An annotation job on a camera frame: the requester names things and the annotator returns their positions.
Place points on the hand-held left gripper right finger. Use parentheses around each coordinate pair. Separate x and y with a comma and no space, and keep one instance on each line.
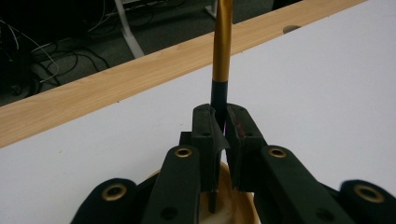
(244,140)

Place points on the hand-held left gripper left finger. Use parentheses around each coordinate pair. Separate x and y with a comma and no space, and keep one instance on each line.
(207,137)

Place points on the tan wooden cup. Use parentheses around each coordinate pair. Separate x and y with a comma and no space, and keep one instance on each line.
(227,199)

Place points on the black and gold pen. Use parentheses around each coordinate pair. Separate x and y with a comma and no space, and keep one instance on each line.
(222,46)

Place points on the white metal desk frame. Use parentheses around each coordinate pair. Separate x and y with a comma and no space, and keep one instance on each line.
(131,39)

